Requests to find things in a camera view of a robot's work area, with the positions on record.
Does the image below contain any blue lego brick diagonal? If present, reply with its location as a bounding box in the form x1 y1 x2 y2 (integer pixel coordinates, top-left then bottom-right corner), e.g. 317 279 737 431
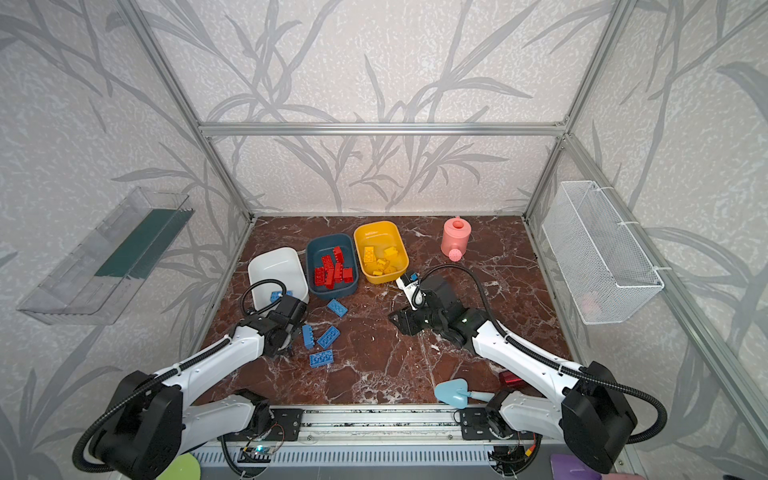
317 326 340 350

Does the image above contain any red lego brick bottom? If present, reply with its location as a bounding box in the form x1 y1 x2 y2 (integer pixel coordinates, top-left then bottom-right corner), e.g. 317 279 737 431
324 271 335 290

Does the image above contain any yellow lego square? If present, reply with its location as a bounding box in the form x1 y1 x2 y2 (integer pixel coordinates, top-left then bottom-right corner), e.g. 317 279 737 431
384 246 399 259

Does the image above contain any red lego brick top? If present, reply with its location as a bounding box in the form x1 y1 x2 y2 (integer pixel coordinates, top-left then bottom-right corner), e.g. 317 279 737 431
322 255 335 273

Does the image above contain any yellow curved lego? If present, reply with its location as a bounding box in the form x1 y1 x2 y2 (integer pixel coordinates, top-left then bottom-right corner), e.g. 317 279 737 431
363 246 377 265

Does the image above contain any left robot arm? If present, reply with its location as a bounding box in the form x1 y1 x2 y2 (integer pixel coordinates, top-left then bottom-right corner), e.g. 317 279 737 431
72 292 308 479

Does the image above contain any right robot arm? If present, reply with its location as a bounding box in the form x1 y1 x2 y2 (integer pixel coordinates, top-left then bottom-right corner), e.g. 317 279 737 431
389 266 668 474

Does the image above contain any blue lego brick bottom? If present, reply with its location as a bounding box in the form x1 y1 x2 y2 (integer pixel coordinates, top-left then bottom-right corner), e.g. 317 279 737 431
309 350 334 368

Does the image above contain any white plastic bin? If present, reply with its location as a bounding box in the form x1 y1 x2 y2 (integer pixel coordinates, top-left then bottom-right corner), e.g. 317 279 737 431
248 247 309 303

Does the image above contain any yellow plastic bin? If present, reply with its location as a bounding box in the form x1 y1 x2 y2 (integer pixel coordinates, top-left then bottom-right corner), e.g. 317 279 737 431
353 220 409 285

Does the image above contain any pink toy watering can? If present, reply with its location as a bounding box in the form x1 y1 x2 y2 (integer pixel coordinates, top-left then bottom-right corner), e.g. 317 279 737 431
441 217 472 262

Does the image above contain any light blue toy shovel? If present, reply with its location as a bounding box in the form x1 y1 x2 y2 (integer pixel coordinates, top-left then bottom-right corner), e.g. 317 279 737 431
434 378 494 409

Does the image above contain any teal plastic bin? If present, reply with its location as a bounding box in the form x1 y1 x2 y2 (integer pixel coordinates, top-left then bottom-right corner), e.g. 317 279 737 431
306 233 359 300

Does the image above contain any purple toy object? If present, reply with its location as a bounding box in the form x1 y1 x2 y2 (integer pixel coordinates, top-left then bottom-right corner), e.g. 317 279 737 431
550 454 602 480

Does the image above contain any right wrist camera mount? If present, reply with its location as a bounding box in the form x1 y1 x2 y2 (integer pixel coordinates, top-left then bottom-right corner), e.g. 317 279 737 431
396 273 424 310

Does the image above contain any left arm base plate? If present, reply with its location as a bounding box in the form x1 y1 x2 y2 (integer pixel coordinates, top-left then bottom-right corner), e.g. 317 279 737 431
263 408 304 442

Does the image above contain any aluminium front rail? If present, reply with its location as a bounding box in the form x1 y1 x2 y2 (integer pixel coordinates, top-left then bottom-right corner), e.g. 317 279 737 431
173 403 632 448

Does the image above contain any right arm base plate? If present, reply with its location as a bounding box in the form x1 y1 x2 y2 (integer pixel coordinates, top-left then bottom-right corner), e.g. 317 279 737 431
457 407 503 441

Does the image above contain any green toy spatula wooden handle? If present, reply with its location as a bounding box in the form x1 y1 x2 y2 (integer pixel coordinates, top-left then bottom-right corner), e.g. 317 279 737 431
156 453 201 480

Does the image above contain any white wire basket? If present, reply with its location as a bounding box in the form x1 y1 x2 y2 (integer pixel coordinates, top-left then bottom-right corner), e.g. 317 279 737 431
542 180 665 325

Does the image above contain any clear acrylic wall shelf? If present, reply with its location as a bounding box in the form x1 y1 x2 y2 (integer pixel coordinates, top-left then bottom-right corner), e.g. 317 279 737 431
17 187 194 326

